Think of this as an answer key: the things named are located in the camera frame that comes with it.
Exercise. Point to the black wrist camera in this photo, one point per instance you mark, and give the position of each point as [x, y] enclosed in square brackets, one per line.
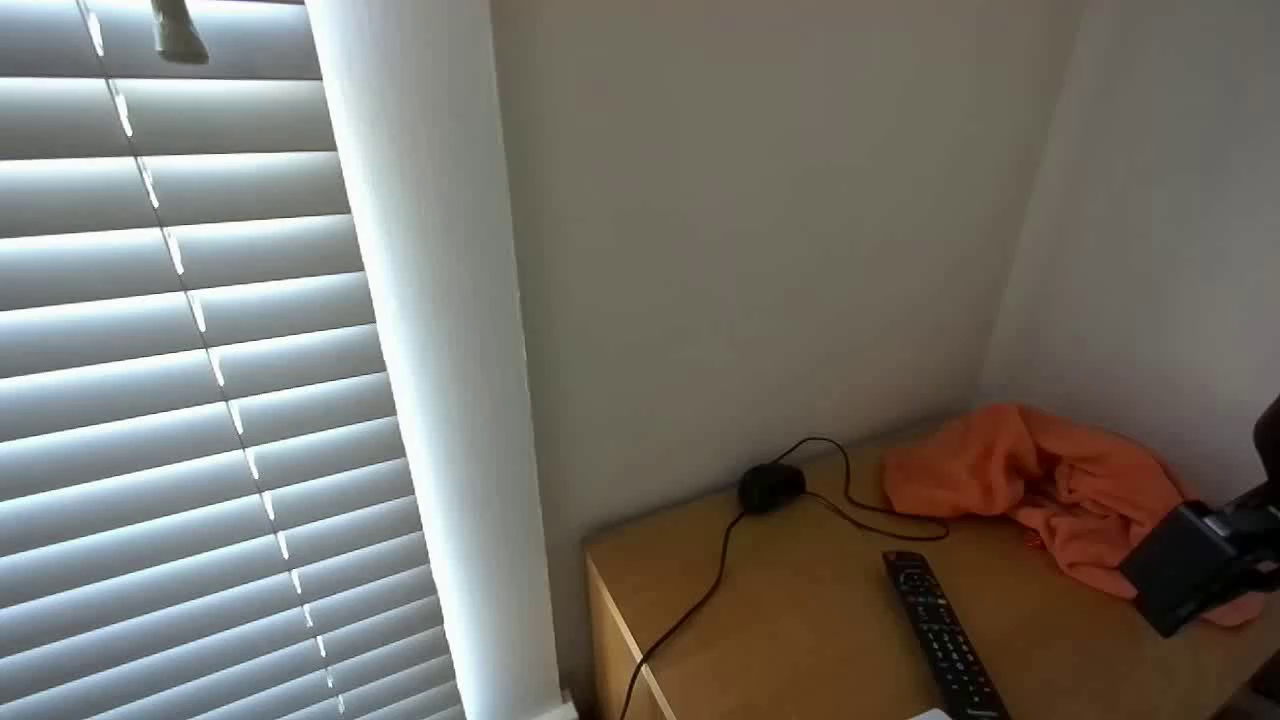
[1177, 571]

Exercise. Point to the light wooden cabinet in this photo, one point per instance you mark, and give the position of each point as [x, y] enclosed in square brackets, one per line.
[801, 614]

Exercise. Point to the black remote control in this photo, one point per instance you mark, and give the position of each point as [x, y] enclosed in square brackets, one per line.
[942, 627]

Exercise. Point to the white window frame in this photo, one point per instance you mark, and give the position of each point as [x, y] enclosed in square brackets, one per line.
[424, 333]

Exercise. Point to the small white object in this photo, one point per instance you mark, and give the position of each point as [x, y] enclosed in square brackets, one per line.
[929, 715]

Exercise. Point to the orange towel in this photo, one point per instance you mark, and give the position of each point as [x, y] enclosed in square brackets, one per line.
[984, 466]

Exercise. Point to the black round puck device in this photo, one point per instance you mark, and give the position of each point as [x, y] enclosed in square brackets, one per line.
[771, 488]

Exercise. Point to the grey blind wand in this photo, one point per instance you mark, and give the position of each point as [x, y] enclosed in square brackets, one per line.
[178, 34]

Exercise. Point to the white window blinds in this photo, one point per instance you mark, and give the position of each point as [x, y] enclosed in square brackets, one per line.
[162, 440]

